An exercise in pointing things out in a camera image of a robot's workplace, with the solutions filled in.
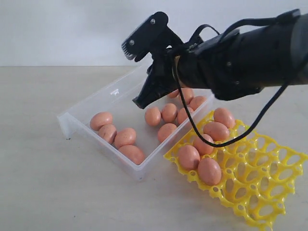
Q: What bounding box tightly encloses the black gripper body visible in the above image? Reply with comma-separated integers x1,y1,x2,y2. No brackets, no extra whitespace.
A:
146,47,179,93

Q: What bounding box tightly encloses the brown egg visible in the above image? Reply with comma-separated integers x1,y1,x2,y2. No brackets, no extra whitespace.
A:
90,112,113,131
157,123,177,143
161,103,178,123
114,128,137,149
181,88,194,105
118,145,145,165
144,106,161,127
189,96,206,111
177,107,188,125
203,121,230,141
98,124,117,144
167,90,179,99
213,108,235,128
178,145,200,171
192,137,214,156
197,157,222,186

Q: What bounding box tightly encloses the yellow plastic egg tray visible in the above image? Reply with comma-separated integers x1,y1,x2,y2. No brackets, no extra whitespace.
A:
163,110,306,231

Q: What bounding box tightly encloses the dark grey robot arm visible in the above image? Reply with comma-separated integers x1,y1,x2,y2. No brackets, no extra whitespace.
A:
128,9,308,109

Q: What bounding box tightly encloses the clear plastic bin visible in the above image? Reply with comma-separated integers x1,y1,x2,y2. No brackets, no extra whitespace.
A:
57,64,215,181

